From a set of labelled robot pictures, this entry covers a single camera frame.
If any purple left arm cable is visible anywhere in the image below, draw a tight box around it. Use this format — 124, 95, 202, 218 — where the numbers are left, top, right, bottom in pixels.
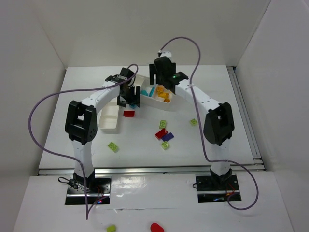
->
28, 64, 140, 221

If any red brick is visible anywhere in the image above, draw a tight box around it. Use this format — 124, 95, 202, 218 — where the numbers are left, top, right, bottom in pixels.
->
155, 128, 168, 140
123, 110, 135, 117

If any red brick by purple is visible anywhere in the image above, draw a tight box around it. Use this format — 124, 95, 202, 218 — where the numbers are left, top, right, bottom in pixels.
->
155, 128, 168, 140

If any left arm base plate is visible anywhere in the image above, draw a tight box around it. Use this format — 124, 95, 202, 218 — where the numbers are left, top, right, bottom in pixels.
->
58, 177, 112, 205

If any lone lime brick front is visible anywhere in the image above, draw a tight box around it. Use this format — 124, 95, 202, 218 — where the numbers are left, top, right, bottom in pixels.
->
108, 142, 119, 153

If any aluminium rail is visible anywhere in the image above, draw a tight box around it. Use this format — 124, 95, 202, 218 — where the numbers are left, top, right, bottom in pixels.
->
226, 66, 262, 160
37, 164, 266, 176

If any red rounded foreground piece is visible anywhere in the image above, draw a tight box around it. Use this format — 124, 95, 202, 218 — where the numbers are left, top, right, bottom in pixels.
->
150, 223, 165, 232

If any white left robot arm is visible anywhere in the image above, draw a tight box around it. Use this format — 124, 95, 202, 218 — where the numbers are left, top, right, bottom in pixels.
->
65, 68, 140, 188

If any long teal brick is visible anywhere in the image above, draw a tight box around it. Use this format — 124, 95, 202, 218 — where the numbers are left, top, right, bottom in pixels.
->
148, 86, 156, 97

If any lime brick on foreground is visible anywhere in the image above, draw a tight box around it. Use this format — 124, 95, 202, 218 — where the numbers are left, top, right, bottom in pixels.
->
106, 225, 116, 232

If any yellow curved striped brick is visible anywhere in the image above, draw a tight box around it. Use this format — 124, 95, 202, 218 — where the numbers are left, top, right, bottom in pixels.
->
156, 86, 171, 103

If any lime brick far right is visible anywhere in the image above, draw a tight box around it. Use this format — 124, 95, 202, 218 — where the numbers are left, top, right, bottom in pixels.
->
190, 118, 198, 126

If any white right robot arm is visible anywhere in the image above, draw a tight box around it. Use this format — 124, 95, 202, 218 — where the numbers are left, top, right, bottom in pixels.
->
149, 54, 235, 188

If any aluminium right side rail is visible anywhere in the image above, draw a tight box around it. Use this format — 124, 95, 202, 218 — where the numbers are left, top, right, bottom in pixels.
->
226, 66, 262, 160

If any lime brick below purple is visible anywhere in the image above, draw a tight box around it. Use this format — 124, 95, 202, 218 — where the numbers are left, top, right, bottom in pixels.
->
161, 141, 169, 150

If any aluminium front rail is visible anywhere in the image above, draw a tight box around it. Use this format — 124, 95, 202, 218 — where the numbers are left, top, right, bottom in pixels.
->
37, 164, 266, 176

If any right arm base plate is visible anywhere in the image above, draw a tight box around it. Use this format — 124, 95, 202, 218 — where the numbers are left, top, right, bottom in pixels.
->
192, 175, 241, 203

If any narrow white divided tray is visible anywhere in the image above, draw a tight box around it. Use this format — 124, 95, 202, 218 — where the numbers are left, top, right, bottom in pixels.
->
99, 102, 120, 133

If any lime brick in pile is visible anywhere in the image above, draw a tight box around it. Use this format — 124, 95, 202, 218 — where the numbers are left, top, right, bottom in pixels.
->
159, 120, 167, 129

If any wide white divided bin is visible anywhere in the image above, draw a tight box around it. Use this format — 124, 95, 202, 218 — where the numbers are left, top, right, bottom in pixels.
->
134, 75, 173, 111

